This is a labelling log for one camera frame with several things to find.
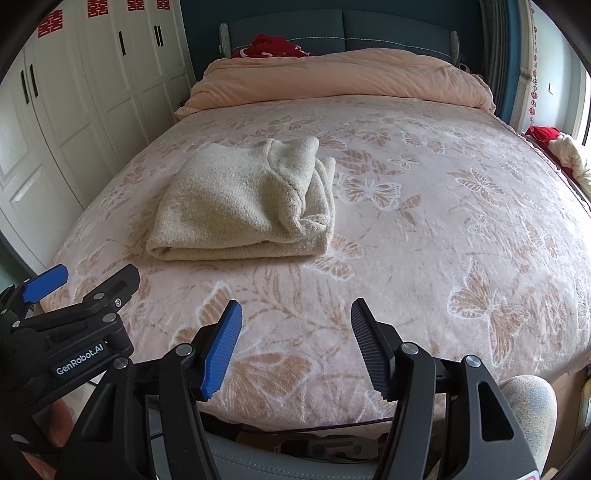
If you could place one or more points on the small red cloth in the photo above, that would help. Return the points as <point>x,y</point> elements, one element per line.
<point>545,134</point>

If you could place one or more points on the peach duvet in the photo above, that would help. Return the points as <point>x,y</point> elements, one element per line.
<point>346,78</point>

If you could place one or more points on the person's left hand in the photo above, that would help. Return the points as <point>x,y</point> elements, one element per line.
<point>62,422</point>

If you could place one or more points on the pink butterfly print blanket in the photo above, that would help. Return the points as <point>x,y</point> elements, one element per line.
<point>438,207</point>

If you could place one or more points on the person's grey speckled trouser leg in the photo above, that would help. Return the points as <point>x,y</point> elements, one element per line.
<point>531,406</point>

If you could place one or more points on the white wardrobe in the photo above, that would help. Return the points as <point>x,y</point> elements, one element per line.
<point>92,115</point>

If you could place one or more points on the teal padded headboard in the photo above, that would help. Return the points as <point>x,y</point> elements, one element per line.
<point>392,32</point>

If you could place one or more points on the cream knotted cloth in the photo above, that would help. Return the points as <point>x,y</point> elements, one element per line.
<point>572,157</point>

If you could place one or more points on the white fuzzy knit cardigan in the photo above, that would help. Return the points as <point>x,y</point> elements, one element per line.
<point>221,203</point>

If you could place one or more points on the red paper door decoration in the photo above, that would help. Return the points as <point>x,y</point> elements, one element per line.
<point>50,25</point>
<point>135,4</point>
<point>97,8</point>
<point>163,4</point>

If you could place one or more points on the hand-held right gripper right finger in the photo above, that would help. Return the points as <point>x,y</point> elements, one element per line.
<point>369,350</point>

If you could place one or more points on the grey pleated curtain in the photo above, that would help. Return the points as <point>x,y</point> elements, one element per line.
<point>496,46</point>

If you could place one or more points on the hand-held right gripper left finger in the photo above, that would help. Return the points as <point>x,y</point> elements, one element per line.
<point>221,355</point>

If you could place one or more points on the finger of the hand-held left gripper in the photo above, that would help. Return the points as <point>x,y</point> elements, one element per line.
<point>46,279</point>
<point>92,309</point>

